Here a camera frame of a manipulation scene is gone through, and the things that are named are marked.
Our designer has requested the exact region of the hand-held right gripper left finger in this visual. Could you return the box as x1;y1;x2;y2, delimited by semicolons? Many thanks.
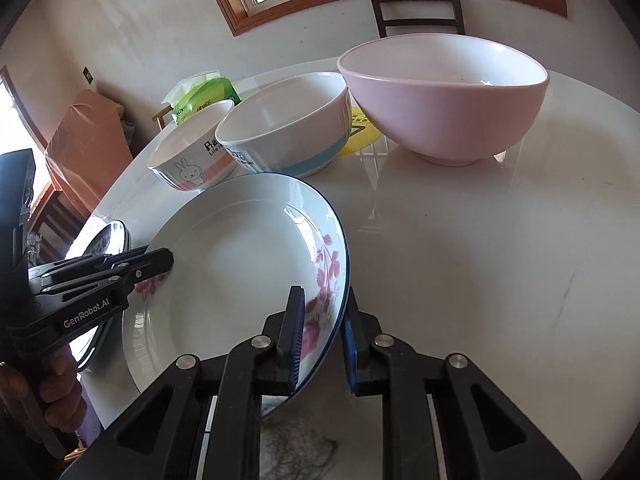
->
60;285;307;480

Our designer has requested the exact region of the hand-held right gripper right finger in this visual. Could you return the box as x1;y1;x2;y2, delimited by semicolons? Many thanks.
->
340;286;591;480

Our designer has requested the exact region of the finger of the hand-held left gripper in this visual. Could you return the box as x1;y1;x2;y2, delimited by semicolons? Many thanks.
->
27;244;152;287
44;248;175;295

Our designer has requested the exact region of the white blue-rimmed plate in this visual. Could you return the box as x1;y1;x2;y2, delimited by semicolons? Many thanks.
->
75;220;134;368

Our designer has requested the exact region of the white floral plate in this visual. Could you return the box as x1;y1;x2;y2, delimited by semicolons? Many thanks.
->
121;173;351;418

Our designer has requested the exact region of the white rabbit print bowl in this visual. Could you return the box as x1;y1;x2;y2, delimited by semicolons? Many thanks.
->
147;100;238;192

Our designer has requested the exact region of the white blue-banded bowl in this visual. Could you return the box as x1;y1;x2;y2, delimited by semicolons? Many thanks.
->
215;71;350;179

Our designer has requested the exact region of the large pink bowl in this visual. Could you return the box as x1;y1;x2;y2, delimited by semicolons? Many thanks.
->
337;34;550;167

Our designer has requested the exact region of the person's left hand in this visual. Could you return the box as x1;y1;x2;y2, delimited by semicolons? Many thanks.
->
37;351;85;433

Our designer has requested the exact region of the dark wooden bench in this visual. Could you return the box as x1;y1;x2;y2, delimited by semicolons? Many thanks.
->
27;180;87;261

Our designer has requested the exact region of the dark hair tangle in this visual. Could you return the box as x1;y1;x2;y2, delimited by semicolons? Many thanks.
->
260;417;342;480

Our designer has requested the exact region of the orange covered furniture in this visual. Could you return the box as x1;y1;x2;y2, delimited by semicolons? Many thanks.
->
45;89;133;201

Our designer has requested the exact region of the green tissue pack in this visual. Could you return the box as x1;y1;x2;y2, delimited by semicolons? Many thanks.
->
162;74;242;126

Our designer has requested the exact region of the round yellow warning sticker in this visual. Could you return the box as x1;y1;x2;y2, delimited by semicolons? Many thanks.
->
336;106;386;157

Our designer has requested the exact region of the dark wooden chair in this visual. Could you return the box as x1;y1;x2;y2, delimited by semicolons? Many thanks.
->
371;0;466;38

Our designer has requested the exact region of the wooden door frame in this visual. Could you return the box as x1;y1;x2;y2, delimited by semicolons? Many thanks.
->
0;65;47;157

